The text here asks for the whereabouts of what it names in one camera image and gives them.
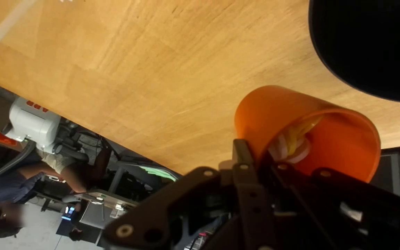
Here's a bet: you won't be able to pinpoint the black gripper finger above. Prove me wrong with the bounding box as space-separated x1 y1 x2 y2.
232 139 275 250

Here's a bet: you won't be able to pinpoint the seated person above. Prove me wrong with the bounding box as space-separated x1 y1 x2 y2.
0 150 114 241

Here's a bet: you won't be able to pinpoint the orange plastic cup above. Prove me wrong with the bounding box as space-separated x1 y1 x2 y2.
235 85 381 182

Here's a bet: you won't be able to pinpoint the white yellow cup contents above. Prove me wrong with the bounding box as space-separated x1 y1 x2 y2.
268 118 320 166

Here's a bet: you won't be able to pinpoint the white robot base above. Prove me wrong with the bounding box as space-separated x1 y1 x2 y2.
6 98 61 153

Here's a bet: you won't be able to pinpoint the black bowl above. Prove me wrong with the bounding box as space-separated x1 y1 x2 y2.
309 0 400 102

